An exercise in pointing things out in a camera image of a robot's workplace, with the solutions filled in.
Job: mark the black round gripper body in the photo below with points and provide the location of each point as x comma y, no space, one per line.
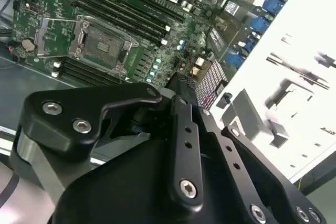
126,195

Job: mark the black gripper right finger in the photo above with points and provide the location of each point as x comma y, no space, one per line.
249,176

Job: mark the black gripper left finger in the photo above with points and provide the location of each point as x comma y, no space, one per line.
60,127

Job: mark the metal socket cover frame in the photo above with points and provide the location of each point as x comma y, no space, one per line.
39,38

